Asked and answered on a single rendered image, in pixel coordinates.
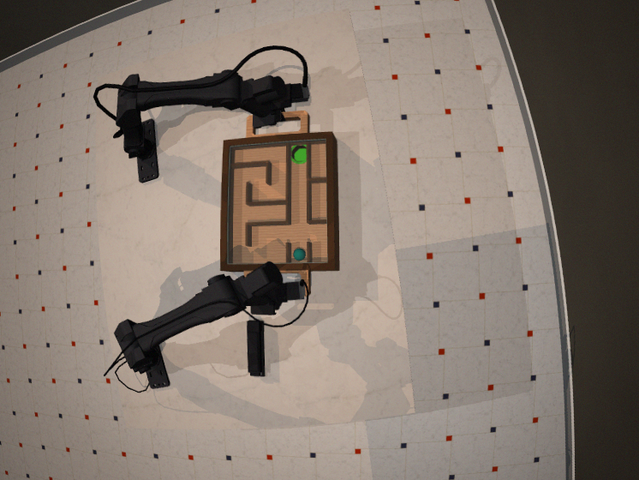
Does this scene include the wooden maze board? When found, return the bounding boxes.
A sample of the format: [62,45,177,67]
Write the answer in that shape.
[220,111,339,295]

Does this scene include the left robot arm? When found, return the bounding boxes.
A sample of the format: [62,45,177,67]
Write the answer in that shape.
[116,69,287,183]

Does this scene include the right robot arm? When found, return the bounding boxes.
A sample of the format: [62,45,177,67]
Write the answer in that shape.
[114,261,283,389]

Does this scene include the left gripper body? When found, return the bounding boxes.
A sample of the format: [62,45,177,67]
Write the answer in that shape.
[248,83,303,129]

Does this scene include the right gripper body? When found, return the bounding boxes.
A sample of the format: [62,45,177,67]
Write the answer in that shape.
[250,282,300,315]

